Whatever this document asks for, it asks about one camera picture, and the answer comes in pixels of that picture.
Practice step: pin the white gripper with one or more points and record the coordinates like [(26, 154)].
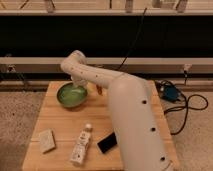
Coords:
[(77, 81)]

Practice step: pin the red pepper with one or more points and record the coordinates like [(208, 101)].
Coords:
[(99, 90)]

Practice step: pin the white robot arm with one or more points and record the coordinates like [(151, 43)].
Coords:
[(129, 103)]

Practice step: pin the green ceramic bowl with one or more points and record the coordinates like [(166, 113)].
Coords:
[(70, 96)]

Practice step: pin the beige sponge block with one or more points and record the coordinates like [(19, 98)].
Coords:
[(46, 140)]

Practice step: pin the black rectangular phone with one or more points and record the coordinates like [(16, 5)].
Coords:
[(107, 143)]

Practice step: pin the white plastic bottle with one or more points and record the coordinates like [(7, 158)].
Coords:
[(80, 149)]

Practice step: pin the blue power adapter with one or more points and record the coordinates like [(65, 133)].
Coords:
[(170, 93)]

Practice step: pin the grey metal rail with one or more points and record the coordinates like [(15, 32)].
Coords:
[(131, 65)]

